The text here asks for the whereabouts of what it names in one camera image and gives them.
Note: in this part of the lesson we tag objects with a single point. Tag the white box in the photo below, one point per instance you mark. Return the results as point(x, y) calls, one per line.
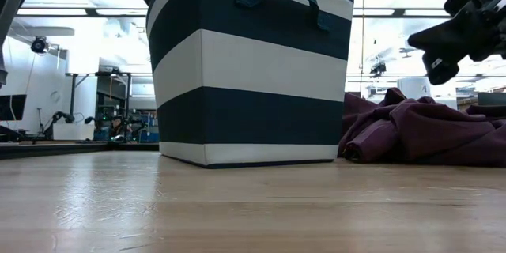
point(73, 131)

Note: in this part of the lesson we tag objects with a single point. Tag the white cylinder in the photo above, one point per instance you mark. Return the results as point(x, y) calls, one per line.
point(413, 87)

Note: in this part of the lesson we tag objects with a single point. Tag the black shelf rack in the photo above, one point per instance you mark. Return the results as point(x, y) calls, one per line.
point(73, 95)

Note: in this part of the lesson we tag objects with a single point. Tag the purple crumpled cloth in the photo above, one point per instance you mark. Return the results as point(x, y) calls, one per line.
point(427, 134)

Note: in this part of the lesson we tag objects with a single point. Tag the black box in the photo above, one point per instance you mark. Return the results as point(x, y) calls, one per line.
point(492, 99)

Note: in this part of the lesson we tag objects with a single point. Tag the black metal table frame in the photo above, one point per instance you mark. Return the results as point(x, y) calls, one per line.
point(59, 149)

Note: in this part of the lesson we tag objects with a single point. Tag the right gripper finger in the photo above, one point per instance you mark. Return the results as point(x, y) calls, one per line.
point(442, 37)
point(440, 69)

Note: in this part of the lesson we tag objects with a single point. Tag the blue crate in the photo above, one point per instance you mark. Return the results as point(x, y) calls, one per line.
point(149, 136)

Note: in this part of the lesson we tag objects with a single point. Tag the navy white striped fabric bin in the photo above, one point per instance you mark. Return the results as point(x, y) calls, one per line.
point(245, 67)

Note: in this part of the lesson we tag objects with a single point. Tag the black monitor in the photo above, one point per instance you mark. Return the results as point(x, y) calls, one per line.
point(12, 107)

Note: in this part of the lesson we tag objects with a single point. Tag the black hanging camera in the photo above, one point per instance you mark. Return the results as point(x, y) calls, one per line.
point(378, 69)

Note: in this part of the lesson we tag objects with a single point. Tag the black mounted camera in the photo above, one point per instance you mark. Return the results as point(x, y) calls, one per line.
point(38, 44)

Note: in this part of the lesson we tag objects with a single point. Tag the black background robot arm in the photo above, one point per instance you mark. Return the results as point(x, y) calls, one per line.
point(63, 116)

